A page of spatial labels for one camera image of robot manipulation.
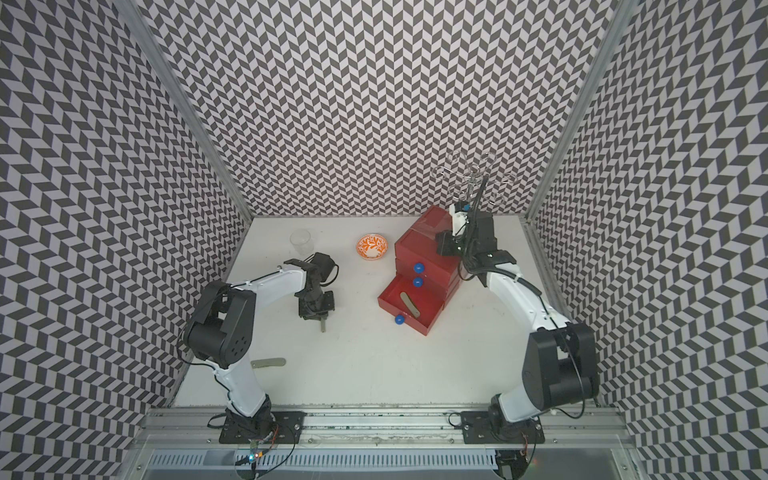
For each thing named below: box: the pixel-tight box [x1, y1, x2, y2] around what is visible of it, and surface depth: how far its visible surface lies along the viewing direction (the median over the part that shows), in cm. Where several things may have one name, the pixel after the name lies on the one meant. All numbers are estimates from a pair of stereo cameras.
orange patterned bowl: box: [356, 233, 389, 261], surface depth 108 cm
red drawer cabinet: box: [378, 205, 462, 328], surface depth 88 cm
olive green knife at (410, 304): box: [400, 291, 421, 318], surface depth 97 cm
